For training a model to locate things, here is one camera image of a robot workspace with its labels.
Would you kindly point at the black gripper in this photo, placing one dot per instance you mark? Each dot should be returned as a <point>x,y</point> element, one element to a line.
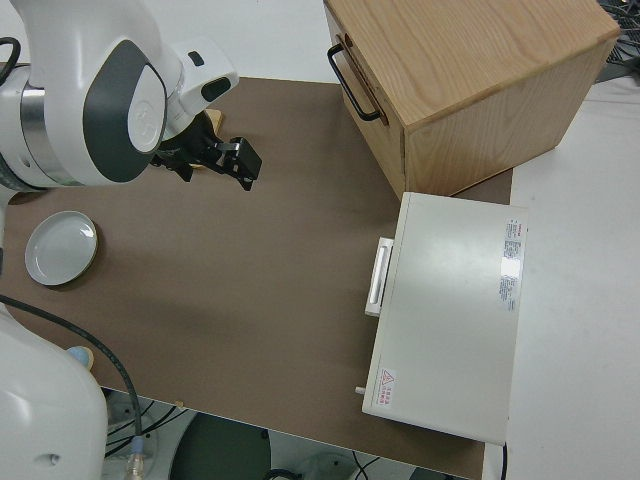
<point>192,145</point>

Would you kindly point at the white toaster oven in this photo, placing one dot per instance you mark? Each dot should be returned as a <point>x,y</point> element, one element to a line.
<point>450,310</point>

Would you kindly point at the gray round plate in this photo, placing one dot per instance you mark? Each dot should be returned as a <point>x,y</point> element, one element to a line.
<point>60,247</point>

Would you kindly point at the light wooden drawer cabinet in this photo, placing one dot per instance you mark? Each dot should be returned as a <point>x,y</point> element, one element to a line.
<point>475,75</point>

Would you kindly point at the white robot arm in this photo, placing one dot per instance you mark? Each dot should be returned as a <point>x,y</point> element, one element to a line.
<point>60,125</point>
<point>45,410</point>

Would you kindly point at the brown table mat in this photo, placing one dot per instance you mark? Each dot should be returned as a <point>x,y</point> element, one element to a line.
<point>250,280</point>

